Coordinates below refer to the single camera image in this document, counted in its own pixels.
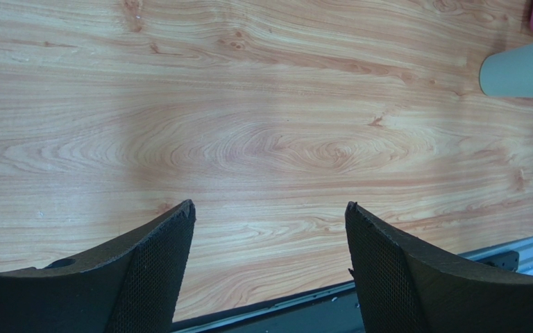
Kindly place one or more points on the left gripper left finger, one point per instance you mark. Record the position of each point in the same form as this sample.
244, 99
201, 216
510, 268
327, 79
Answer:
128, 284

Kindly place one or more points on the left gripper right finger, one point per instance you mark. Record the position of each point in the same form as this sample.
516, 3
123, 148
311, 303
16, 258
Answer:
405, 284

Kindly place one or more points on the green cup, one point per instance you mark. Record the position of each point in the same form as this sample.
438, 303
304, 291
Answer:
509, 73

